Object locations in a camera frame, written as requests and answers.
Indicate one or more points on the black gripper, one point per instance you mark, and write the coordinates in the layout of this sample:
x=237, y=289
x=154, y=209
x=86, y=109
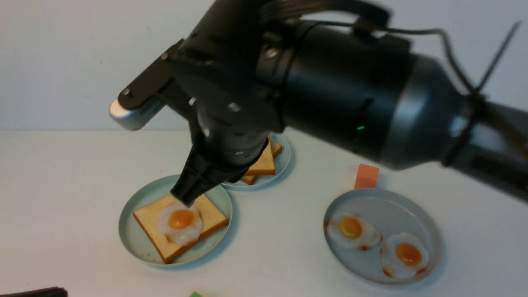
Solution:
x=209, y=78

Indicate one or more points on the fried egg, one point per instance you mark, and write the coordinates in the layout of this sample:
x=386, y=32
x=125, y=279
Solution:
x=403, y=256
x=181, y=224
x=350, y=231

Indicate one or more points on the toast slice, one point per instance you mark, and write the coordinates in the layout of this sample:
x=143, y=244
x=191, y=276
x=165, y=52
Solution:
x=265, y=165
x=147, y=218
x=275, y=149

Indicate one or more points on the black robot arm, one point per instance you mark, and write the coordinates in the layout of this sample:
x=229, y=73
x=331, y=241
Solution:
x=332, y=69

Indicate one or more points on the light blue bread plate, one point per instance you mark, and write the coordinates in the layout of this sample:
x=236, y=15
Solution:
x=282, y=162

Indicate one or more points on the green empty plate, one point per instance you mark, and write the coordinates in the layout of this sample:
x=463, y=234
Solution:
x=136, y=241

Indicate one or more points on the orange cube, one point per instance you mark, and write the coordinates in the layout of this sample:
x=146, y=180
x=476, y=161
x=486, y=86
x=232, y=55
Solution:
x=366, y=177

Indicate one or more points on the dark object at edge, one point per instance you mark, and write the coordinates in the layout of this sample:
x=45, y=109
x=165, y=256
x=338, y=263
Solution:
x=54, y=291

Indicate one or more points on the grey egg plate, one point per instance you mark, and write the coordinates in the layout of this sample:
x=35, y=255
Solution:
x=392, y=214

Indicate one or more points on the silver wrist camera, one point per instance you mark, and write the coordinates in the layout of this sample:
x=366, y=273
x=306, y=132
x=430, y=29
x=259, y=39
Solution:
x=134, y=112

